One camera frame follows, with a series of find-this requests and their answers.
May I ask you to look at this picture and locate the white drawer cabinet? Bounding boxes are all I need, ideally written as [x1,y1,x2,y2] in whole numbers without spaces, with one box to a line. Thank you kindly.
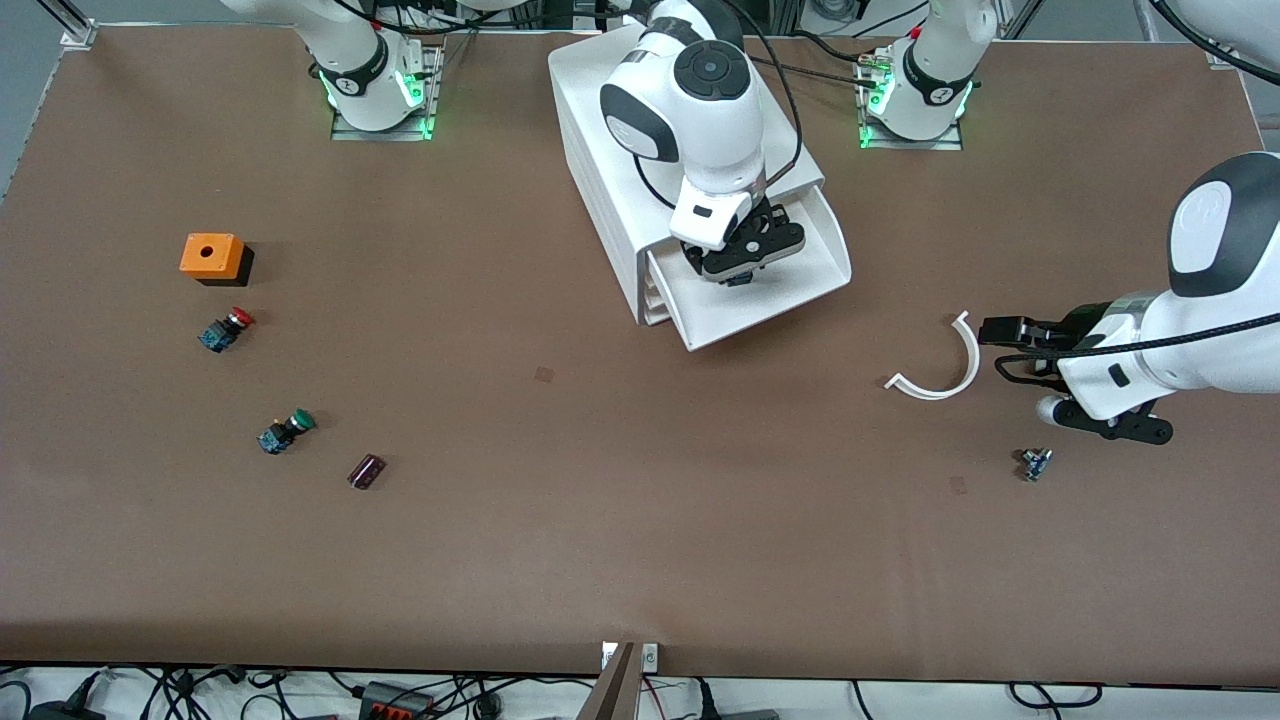
[548,28,827,328]

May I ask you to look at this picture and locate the white curved plastic strip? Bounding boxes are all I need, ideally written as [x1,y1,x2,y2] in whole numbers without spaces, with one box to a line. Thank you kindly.
[885,311,982,402]

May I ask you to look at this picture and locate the brown beam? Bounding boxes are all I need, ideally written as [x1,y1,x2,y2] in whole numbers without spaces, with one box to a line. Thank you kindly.
[577,642,639,720]

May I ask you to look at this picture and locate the orange box with hole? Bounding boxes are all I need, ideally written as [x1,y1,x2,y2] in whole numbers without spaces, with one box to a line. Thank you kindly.
[180,233,255,288]

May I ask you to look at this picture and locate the black power strip red switches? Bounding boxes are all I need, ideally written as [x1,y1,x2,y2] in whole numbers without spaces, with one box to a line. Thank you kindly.
[360,681,437,720]

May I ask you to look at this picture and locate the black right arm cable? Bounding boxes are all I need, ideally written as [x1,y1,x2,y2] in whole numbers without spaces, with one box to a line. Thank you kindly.
[632,0,803,213]

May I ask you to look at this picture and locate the black base supply cable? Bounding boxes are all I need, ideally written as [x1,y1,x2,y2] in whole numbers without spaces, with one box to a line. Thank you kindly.
[775,30,891,91]

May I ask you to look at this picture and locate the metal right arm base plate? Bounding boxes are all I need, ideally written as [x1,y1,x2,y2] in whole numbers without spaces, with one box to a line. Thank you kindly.
[330,45,446,142]

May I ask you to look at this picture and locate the green push button switch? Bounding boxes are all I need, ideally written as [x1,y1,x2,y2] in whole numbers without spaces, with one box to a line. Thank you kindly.
[257,408,318,456]

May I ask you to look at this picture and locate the red push button switch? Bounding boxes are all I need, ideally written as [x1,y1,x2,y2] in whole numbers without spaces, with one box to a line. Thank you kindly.
[198,308,257,354]

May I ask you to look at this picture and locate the aluminium table corner bracket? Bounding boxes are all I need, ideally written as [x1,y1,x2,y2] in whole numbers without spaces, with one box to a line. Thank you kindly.
[40,0,99,49]

